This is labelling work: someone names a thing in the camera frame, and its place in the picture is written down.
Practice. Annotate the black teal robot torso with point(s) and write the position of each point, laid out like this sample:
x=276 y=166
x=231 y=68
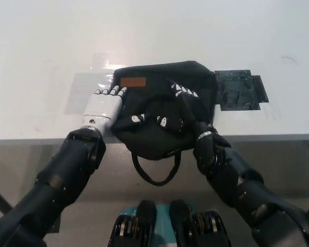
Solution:
x=170 y=229

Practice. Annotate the dark soft travel bag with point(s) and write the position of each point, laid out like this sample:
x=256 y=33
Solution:
x=154 y=74

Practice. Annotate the large clear tape sheet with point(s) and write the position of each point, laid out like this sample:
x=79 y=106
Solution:
x=79 y=90

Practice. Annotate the black tape patch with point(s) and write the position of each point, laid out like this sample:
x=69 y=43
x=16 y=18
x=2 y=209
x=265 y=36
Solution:
x=237 y=90

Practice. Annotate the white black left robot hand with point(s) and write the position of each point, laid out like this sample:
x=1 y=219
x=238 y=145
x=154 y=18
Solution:
x=104 y=105

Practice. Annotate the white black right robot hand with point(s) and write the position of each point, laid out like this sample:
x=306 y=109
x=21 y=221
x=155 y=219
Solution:
x=193 y=110

